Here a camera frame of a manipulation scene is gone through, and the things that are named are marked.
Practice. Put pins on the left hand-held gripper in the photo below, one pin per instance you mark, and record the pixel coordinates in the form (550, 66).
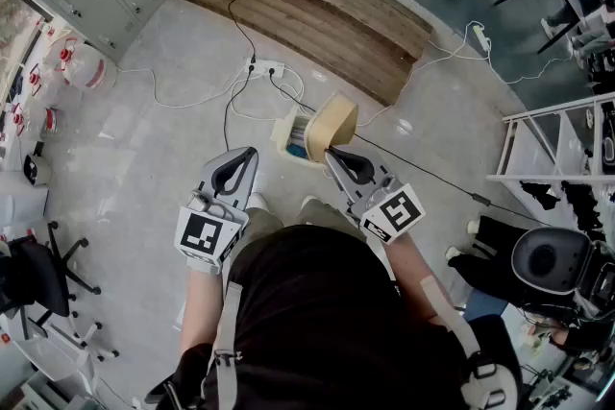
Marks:
(199, 233)

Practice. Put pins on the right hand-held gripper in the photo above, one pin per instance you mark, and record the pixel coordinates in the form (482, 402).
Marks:
(394, 211)

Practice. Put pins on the beige plastic trash bin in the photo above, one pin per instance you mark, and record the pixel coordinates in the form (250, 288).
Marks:
(279, 132)

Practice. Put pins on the person's left forearm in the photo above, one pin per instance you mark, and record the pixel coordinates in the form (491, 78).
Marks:
(202, 307)

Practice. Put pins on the person's right forearm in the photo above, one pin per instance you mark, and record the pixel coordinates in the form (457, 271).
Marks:
(408, 264)

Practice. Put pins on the person's left white shoe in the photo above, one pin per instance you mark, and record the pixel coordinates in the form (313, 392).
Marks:
(257, 200)

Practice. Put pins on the person's white shoe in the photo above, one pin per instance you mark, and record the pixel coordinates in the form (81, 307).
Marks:
(257, 200)
(310, 200)

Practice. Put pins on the person's olive shorts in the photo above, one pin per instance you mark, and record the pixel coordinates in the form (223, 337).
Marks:
(327, 212)

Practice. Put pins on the person's right white shoe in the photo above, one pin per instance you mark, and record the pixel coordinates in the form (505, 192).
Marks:
(310, 200)

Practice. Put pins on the wide white power strip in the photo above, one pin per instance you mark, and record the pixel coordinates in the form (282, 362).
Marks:
(262, 66)

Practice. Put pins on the white metal shelf rack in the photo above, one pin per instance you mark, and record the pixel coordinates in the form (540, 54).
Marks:
(509, 149)

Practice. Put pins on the person's black shirt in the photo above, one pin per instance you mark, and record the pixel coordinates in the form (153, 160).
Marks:
(312, 326)

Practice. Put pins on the wooden plank steps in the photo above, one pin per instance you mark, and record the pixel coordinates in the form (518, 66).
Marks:
(312, 14)

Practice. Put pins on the group of clear water jugs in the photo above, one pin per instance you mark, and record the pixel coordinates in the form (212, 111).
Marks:
(86, 67)

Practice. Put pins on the small white box appliance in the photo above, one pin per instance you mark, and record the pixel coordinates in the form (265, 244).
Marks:
(37, 170)

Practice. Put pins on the black office chair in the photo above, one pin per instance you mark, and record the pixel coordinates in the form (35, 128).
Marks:
(29, 273)

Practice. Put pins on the black hanging gear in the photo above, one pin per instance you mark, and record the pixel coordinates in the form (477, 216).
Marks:
(581, 206)

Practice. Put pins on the black backpack rig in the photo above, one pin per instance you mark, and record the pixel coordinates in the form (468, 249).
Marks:
(600, 293)

